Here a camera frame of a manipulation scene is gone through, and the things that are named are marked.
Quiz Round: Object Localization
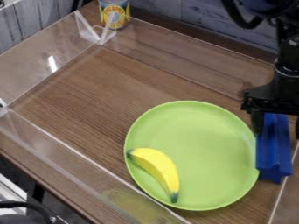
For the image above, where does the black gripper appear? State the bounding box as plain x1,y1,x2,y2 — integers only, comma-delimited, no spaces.
240,84,299,140

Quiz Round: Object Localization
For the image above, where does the blue star-shaped block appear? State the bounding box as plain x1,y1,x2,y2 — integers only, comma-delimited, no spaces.
256,113,293,184

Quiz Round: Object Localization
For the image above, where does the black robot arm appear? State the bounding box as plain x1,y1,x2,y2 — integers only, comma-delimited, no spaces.
220,0,299,138

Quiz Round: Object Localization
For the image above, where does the green plate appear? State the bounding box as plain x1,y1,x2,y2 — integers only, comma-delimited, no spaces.
124,101,259,211

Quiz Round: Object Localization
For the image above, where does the yellow toy banana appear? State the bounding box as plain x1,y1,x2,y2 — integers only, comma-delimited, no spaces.
125,148,180,203

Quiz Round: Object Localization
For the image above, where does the clear acrylic enclosure wall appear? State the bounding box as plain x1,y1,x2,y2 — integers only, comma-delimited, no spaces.
0,6,299,224

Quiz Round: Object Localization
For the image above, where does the black cable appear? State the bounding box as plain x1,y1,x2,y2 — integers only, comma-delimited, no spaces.
0,199,52,224

